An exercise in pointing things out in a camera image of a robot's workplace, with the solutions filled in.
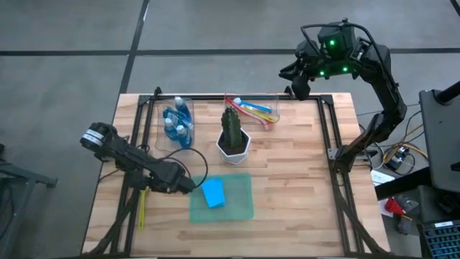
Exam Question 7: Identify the pink dish brush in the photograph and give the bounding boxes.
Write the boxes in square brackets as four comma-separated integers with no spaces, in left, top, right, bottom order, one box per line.
[225,96,271,131]

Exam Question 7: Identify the black side desk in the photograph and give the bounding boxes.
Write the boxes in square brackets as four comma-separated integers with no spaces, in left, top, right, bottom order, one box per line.
[374,165,460,259]

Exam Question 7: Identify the dark grey flat panel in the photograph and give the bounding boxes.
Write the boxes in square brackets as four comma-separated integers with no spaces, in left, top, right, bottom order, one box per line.
[419,88,460,194]

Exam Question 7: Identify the clear plastic bin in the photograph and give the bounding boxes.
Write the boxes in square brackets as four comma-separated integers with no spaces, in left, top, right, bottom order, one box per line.
[223,91,282,132]
[154,96,196,154]

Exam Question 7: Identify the white hexagonal plant pot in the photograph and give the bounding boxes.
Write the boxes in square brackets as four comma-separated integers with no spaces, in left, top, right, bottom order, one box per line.
[216,127,252,166]

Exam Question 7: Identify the grey fabric item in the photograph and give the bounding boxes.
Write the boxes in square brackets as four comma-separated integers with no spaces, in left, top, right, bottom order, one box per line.
[397,199,420,235]

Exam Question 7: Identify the yellow cable bundle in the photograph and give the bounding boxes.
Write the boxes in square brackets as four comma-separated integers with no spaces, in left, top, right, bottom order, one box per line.
[382,122,431,163]

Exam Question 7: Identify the black power supply box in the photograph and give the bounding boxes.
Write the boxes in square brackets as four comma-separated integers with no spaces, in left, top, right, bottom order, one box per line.
[385,145,410,171]

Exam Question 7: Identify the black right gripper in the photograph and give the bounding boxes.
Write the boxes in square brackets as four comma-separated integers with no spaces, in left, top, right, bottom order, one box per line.
[279,39,321,82]

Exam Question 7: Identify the black pole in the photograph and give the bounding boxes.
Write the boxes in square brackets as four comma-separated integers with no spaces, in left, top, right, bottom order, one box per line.
[433,81,460,106]

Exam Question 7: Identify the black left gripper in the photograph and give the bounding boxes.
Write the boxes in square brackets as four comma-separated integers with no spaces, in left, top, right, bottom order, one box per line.
[149,161,198,194]

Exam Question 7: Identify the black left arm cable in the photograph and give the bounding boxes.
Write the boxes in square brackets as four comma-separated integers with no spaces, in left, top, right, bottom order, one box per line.
[157,147,209,190]

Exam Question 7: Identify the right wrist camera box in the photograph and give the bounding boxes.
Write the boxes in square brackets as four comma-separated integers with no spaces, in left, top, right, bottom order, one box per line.
[291,74,311,101]

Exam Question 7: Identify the green cactus plant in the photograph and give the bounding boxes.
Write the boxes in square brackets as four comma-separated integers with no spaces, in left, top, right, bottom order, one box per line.
[220,106,244,152]

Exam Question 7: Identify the blue toothbrush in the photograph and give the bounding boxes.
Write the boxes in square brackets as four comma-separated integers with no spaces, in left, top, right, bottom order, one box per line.
[232,96,273,114]

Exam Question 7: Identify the blue dish soap bottle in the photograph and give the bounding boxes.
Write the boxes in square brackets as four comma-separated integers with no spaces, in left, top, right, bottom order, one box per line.
[175,124,193,149]
[173,96,191,122]
[162,109,193,127]
[163,117,180,141]

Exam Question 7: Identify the black aluminium table frame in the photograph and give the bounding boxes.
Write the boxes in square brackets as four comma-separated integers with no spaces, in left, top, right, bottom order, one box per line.
[81,85,391,259]

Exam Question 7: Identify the white paper sheet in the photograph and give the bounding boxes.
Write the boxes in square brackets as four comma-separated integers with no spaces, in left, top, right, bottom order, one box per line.
[371,168,396,187]

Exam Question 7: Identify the backlit keyboard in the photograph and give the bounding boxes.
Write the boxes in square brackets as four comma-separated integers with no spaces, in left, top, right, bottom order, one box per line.
[423,219,460,259]

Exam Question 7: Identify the yellow-green dish brush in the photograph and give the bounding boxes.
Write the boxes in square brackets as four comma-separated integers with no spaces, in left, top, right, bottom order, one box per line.
[247,106,280,124]
[137,187,150,232]

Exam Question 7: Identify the red fabric item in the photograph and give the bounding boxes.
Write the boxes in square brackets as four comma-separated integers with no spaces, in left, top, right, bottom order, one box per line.
[384,196,406,217]

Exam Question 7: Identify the translucent green tray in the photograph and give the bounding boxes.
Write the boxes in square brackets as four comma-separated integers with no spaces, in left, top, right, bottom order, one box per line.
[189,172,255,224]

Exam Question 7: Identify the black stand legs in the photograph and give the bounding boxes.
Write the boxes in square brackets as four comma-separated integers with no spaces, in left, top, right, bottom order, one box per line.
[0,143,58,259]

